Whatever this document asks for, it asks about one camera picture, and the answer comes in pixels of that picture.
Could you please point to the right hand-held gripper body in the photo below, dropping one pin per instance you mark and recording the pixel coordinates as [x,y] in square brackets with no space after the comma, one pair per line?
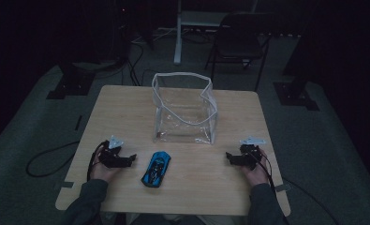
[249,154]

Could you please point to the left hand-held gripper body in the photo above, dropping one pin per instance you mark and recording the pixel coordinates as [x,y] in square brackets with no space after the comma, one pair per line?
[112,157]

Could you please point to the blue toy car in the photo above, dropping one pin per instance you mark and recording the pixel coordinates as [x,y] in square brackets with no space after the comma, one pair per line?
[156,168]

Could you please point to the transparent bag with white trim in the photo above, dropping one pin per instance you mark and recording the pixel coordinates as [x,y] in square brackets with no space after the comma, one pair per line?
[184,108]

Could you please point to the person's left hand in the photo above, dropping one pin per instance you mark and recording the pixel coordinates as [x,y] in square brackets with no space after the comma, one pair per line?
[100,173]

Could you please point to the person's right hand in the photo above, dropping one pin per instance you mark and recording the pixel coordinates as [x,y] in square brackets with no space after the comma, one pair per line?
[257,176]

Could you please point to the grey tape piece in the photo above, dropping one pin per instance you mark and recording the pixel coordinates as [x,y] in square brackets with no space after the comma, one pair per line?
[282,187]

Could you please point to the black strip on floor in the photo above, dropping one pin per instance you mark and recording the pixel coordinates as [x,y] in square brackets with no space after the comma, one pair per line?
[78,122]

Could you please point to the black stand base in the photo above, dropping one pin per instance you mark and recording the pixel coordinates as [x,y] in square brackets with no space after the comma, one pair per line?
[293,97]
[70,86]

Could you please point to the black folding chair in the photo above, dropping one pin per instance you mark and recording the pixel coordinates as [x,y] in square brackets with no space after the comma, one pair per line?
[239,43]

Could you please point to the white desk frame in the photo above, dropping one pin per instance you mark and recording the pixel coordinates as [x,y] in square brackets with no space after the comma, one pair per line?
[178,47]

